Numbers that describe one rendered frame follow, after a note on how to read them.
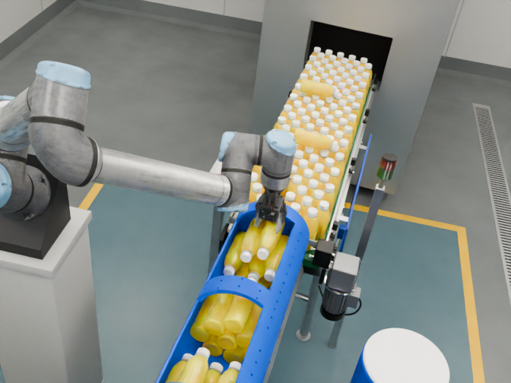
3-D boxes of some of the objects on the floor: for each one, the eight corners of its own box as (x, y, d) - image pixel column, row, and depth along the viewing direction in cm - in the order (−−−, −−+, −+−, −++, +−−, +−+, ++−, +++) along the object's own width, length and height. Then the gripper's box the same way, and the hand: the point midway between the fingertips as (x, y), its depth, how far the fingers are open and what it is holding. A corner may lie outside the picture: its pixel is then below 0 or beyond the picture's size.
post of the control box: (202, 336, 313) (214, 191, 250) (205, 330, 316) (217, 186, 253) (210, 338, 312) (223, 194, 249) (212, 332, 315) (226, 188, 252)
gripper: (250, 187, 176) (243, 238, 189) (290, 197, 174) (280, 248, 187) (258, 171, 183) (251, 221, 196) (296, 181, 181) (287, 232, 194)
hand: (268, 226), depth 193 cm, fingers open, 5 cm apart
